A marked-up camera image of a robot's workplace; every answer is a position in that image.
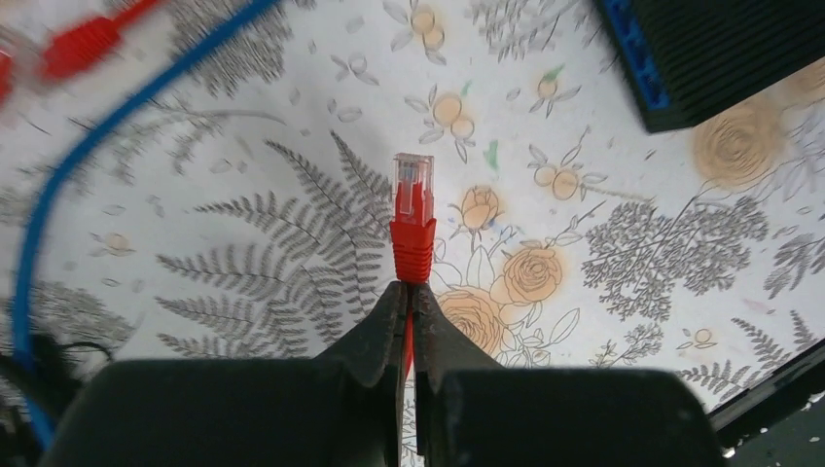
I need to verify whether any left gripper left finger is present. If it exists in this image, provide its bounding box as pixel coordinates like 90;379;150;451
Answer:
317;281;409;466

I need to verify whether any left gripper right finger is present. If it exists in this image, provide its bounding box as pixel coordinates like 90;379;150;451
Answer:
412;284;510;466

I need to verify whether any red ethernet cable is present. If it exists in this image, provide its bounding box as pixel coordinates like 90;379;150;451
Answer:
0;0;440;381

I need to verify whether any blue ethernet cable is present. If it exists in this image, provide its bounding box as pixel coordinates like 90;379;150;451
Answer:
11;0;281;452

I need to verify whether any black network switch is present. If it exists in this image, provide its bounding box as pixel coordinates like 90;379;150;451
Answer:
592;0;824;133

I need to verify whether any floral table mat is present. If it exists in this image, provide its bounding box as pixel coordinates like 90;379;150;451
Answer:
0;0;825;467

